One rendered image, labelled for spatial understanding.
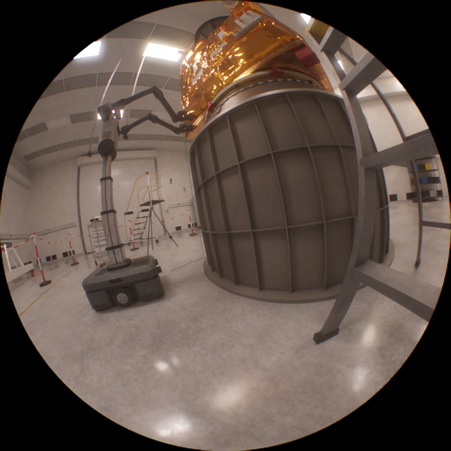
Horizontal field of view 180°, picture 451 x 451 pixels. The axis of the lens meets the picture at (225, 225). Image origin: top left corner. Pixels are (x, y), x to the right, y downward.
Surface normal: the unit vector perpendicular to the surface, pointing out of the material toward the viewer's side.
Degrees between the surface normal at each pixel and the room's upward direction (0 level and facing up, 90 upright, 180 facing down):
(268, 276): 90
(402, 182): 90
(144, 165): 90
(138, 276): 90
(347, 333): 0
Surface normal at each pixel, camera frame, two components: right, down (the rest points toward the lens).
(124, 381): -0.18, -0.98
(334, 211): -0.28, 0.12
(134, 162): 0.63, -0.06
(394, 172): -0.75, 0.18
